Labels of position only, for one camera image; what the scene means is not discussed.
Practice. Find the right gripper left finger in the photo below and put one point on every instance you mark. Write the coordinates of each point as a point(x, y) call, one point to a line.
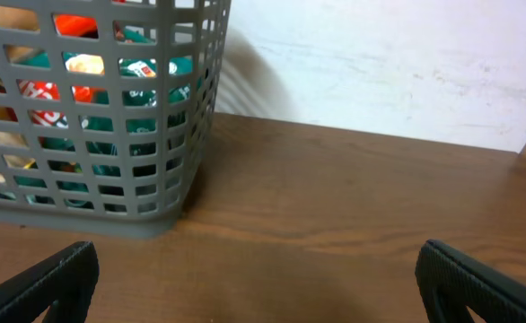
point(59, 288)

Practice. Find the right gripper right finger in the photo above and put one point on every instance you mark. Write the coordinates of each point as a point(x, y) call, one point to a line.
point(452, 285)

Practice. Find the grey plastic basket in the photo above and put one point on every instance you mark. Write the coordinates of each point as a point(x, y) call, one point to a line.
point(155, 185)

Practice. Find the green Nescafe bag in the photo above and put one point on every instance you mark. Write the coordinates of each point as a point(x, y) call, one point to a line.
point(130, 67)

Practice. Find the orange spaghetti packet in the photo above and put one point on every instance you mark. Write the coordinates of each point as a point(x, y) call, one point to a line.
point(76, 26)

